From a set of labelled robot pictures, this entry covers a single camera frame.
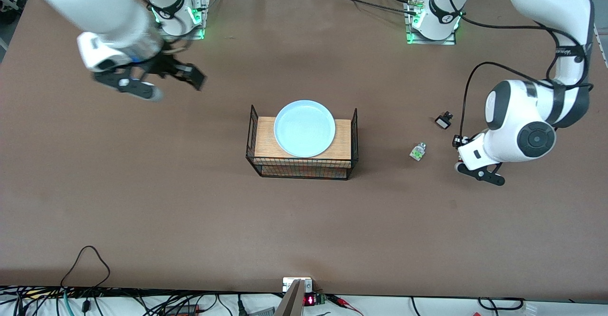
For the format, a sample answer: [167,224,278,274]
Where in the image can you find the light blue round plate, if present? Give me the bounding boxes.
[274,100,336,158]

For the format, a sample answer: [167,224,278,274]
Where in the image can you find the grey metal profile bar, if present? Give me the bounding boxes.
[275,279,304,316]

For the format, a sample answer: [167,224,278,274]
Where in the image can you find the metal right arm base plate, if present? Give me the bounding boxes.
[156,0,207,40]

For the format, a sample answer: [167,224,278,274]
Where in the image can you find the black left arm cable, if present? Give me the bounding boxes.
[458,14,594,138]

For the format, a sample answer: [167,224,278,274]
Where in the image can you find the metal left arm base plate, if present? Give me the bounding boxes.
[406,0,457,46]

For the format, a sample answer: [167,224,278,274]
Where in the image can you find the black cable loop at edge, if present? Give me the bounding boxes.
[477,297,525,311]

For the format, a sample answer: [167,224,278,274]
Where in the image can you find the black wire rack wooden shelf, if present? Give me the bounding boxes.
[246,105,359,181]

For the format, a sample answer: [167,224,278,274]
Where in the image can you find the black cable to arm base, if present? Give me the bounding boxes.
[328,0,419,15]

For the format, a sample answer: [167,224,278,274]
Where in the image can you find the black looped table cable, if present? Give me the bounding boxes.
[61,246,111,288]

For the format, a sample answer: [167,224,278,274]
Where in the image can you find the red clip lead wires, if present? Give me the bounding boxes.
[327,294,364,316]

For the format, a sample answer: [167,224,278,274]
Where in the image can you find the white metal edge bracket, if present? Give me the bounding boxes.
[283,277,313,293]

